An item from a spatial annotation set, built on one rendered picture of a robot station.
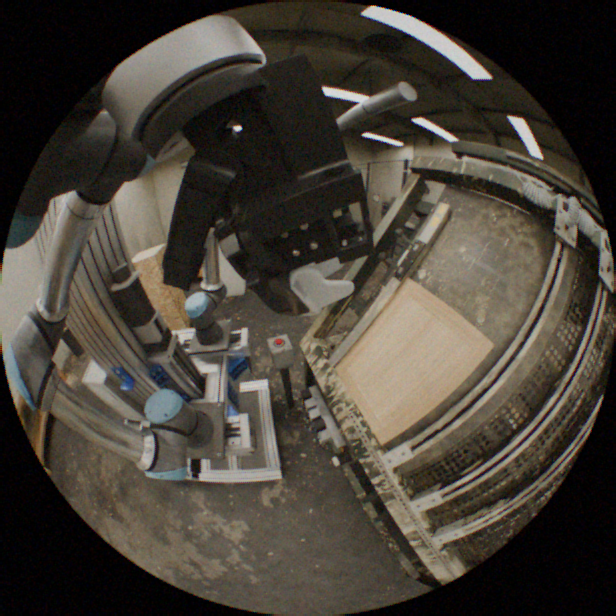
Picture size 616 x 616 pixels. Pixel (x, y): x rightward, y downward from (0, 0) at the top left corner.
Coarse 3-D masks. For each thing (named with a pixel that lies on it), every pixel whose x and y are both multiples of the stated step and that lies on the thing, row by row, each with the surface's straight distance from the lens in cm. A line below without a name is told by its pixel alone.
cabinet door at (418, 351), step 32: (416, 288) 79; (384, 320) 81; (416, 320) 75; (448, 320) 72; (352, 352) 88; (384, 352) 79; (416, 352) 74; (448, 352) 71; (480, 352) 70; (352, 384) 88; (384, 384) 79; (416, 384) 74; (448, 384) 71; (384, 416) 81; (416, 416) 75
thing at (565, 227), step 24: (576, 216) 75; (552, 264) 77; (552, 288) 75; (528, 336) 70; (504, 360) 65; (480, 384) 65; (456, 408) 66; (432, 432) 70; (384, 456) 80; (408, 456) 75
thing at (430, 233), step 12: (444, 204) 93; (432, 216) 91; (444, 216) 90; (432, 228) 87; (432, 240) 87; (408, 276) 82; (396, 288) 80; (384, 300) 81; (372, 312) 82; (360, 324) 85; (348, 336) 88; (360, 336) 85; (348, 348) 87; (336, 360) 91
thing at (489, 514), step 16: (608, 368) 94; (592, 400) 91; (592, 416) 86; (576, 432) 86; (560, 448) 87; (576, 448) 87; (544, 464) 88; (560, 464) 86; (528, 480) 87; (544, 480) 86; (512, 496) 86; (528, 496) 87; (480, 512) 92; (496, 512) 87; (448, 528) 96; (464, 528) 91
